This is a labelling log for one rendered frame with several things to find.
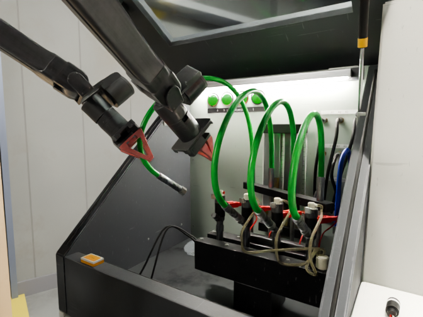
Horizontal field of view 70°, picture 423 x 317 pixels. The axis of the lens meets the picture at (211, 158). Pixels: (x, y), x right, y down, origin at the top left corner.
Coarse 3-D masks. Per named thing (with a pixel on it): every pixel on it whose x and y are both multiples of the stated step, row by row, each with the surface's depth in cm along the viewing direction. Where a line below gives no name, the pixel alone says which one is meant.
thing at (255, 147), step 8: (272, 104) 65; (288, 104) 72; (272, 112) 64; (288, 112) 75; (264, 120) 62; (264, 128) 61; (256, 136) 60; (256, 144) 59; (256, 152) 58; (248, 168) 58; (248, 176) 58; (296, 176) 81; (248, 184) 58; (296, 184) 81; (248, 192) 59; (256, 208) 60; (264, 216) 63; (264, 224) 67; (272, 224) 67
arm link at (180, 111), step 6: (156, 102) 64; (186, 102) 67; (156, 108) 64; (162, 108) 63; (180, 108) 65; (162, 114) 64; (168, 114) 64; (174, 114) 64; (180, 114) 65; (168, 120) 65; (174, 120) 65
